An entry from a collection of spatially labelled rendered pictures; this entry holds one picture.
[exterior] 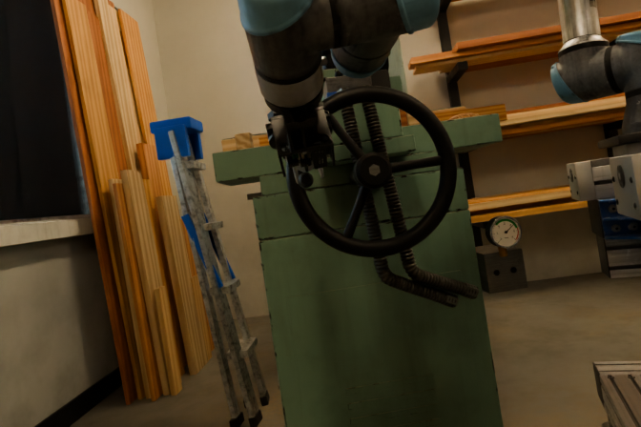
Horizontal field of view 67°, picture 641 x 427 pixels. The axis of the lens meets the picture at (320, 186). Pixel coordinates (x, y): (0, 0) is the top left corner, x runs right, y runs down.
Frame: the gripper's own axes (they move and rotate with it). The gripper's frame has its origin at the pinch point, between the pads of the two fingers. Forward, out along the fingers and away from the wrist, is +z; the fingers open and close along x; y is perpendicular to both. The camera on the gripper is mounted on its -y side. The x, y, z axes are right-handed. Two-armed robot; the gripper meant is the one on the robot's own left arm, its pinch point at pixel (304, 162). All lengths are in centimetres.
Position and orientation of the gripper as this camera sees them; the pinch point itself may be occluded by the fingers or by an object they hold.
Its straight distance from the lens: 75.5
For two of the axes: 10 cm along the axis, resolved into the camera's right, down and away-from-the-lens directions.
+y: 2.2, 8.4, -4.9
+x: 9.7, -2.2, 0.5
